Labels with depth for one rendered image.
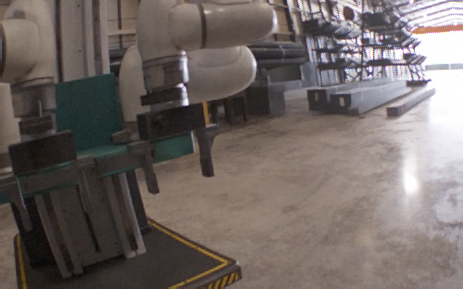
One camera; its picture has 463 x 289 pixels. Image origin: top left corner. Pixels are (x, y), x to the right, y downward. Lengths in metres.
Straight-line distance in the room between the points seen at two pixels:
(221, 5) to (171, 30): 0.11
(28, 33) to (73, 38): 0.57
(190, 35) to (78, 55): 0.54
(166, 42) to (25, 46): 0.28
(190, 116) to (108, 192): 0.50
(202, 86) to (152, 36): 0.34
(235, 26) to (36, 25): 0.38
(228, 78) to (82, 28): 0.52
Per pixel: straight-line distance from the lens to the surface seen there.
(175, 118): 0.64
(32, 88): 0.54
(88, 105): 0.99
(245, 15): 0.66
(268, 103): 7.98
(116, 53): 3.71
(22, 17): 0.56
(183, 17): 0.63
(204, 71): 0.91
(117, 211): 1.09
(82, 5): 1.12
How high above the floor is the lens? 0.84
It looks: 8 degrees down
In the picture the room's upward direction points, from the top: 8 degrees counter-clockwise
